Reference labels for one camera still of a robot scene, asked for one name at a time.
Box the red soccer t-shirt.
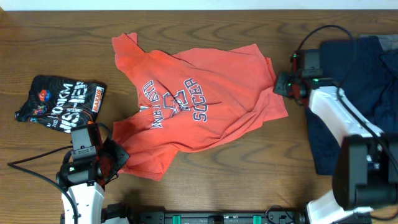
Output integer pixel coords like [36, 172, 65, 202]
[112, 33, 288, 180]

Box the black printed folded shirt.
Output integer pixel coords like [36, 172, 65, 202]
[15, 75, 107, 133]

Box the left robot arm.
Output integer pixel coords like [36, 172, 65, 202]
[56, 123, 131, 224]

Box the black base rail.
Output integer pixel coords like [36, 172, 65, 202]
[100, 204, 309, 224]

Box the grey garment under pile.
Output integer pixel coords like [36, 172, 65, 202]
[359, 34, 398, 52]

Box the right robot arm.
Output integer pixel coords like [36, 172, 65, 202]
[274, 50, 397, 223]

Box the navy blue shirt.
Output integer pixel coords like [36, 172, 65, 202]
[305, 36, 397, 175]

